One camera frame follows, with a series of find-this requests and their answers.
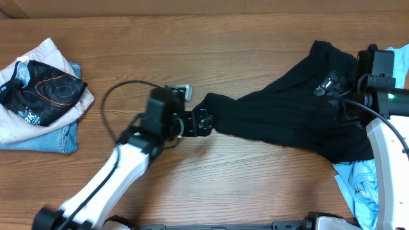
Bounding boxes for black t-shirt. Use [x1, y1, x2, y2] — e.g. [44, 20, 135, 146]
[194, 41, 374, 164]

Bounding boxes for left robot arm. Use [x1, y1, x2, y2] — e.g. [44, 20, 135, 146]
[32, 84, 212, 230]

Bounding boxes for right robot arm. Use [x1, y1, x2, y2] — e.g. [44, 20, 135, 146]
[314, 45, 408, 229]

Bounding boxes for light blue t-shirt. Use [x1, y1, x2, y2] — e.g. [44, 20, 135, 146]
[333, 44, 408, 230]

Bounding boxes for blue denim jeans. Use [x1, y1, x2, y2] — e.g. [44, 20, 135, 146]
[0, 61, 82, 155]

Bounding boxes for black patterned folded shirt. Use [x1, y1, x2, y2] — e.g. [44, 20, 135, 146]
[1, 60, 88, 127]

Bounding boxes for beige folded garment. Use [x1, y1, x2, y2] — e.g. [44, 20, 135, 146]
[1, 38, 94, 144]

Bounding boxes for right black cable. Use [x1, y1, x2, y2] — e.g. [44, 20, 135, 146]
[316, 73, 409, 160]

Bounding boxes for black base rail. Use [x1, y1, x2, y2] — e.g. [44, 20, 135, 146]
[105, 215, 362, 230]

